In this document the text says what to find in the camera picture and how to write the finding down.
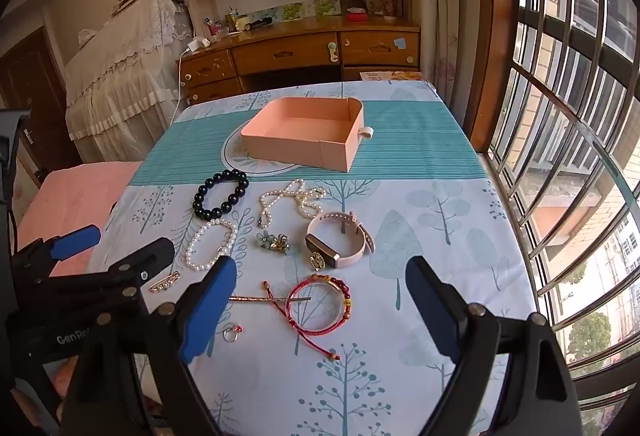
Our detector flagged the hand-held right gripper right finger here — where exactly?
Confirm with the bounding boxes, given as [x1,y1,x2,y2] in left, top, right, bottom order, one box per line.
[405,256,583,436]

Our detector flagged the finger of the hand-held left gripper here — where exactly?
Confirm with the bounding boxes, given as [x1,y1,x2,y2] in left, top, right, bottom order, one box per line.
[30,237,175,313]
[11,224,102,287]

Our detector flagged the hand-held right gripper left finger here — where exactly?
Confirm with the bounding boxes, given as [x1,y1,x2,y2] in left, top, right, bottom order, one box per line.
[57,256,238,436]

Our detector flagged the gold rhinestone hair clip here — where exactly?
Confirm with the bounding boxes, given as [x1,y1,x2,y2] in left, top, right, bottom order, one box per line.
[148,271,181,293]

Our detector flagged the thin gold chain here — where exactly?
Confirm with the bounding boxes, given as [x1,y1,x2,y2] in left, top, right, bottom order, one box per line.
[229,294,312,305]

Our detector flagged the white pearl bracelet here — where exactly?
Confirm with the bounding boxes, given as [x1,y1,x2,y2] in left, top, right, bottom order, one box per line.
[185,217,238,272]

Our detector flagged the red braided string bracelet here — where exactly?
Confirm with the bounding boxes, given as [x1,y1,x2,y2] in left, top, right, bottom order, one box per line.
[262,273,353,362]

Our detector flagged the black bead bracelet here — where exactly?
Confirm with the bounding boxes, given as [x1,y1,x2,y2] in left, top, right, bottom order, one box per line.
[192,169,250,222]

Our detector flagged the pink strap smart watch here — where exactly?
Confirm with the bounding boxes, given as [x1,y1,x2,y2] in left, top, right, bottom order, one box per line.
[305,211,376,269]

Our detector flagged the pink cardboard drawer box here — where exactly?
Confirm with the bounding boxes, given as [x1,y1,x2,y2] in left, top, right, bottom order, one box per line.
[240,97,375,173]

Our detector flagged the pink blanket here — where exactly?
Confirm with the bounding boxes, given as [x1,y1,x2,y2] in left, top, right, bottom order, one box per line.
[14,161,144,278]

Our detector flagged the small metal brooch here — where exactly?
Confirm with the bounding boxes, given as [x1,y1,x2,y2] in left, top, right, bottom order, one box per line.
[256,231,292,253]

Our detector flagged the round white leaf print mat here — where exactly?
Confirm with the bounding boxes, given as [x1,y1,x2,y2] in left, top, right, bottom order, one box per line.
[221,120,303,177]

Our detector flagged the tree print tablecloth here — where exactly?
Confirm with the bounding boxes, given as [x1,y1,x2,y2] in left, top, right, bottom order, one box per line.
[85,80,538,436]

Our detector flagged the dark wooden door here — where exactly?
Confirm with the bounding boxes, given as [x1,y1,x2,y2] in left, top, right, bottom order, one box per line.
[0,28,77,189]

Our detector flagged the white lace furniture cover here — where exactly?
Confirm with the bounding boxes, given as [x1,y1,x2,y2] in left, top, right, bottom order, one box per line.
[65,0,194,163]

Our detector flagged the orange snack box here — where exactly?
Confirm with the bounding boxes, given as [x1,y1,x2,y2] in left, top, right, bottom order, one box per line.
[360,70,424,83]

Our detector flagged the wooden desk with drawers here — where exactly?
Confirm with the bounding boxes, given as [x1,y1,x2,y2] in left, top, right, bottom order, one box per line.
[177,18,422,107]

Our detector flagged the window with metal grille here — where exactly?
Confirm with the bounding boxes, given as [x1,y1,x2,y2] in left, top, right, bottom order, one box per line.
[487,0,640,436]

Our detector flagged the pen holder with pens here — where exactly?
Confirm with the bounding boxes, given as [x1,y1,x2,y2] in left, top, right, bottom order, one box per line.
[224,7,251,33]

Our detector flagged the pale floral curtain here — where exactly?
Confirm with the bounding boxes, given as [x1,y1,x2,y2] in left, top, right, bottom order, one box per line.
[404,0,496,139]

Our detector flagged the row of green picture cards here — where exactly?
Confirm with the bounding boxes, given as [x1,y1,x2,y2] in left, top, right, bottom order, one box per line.
[270,0,342,22]

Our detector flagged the white pearl necklace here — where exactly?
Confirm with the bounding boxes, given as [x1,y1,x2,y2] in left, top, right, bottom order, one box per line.
[257,179,327,228]

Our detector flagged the white charger cable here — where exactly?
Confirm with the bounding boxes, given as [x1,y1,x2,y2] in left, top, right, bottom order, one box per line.
[169,50,190,127]

